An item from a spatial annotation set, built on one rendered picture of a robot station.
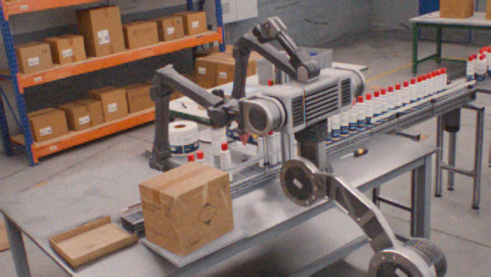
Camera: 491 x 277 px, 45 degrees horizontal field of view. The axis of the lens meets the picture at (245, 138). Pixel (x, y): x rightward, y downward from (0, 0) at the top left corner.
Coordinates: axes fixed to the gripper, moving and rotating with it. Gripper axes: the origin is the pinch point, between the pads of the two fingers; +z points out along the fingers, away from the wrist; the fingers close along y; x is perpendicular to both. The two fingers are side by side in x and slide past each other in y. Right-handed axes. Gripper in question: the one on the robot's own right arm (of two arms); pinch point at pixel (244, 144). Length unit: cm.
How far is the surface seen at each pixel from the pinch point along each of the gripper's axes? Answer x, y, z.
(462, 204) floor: 15, -194, 99
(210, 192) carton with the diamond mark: 46, 56, -5
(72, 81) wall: -437, -95, 45
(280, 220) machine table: 51, 23, 19
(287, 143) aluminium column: 22.9, -9.4, -2.8
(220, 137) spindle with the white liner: -18.0, 2.0, -0.5
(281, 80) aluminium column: 22.0, -8.3, -35.7
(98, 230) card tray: -4, 86, 19
